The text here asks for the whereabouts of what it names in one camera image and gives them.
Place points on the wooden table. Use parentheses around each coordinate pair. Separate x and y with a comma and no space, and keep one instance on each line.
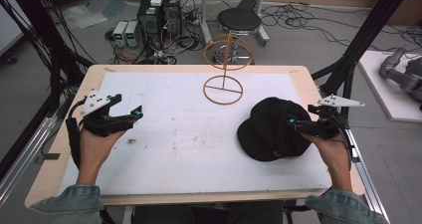
(66,131)

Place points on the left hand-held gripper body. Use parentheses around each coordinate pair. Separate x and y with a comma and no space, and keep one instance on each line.
(96,102)

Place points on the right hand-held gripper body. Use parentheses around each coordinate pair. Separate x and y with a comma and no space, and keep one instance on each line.
(326,126)

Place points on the aluminium rail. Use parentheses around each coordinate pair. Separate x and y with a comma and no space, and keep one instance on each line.
(26,154)
(368,184)

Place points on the black computer tower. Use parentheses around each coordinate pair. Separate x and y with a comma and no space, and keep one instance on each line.
(172,15)
(150,25)

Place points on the black round stool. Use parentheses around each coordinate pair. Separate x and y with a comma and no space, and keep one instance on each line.
(239,20)

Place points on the black metal frame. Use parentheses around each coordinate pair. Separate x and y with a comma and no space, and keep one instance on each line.
(43,35)
(365,35)

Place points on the grey power supply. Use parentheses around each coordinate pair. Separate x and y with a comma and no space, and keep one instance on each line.
(132,33)
(119,33)

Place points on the person's right hand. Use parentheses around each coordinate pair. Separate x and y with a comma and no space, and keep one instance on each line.
(331,154)

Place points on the black baseball cap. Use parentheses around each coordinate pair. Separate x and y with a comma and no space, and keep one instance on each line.
(268,131)

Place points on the person's left hand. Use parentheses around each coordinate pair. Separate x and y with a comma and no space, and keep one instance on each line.
(96,147)

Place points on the white board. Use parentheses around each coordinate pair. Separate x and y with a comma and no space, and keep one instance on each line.
(381,94)

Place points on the white table mat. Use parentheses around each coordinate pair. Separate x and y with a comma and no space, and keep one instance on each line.
(185,134)

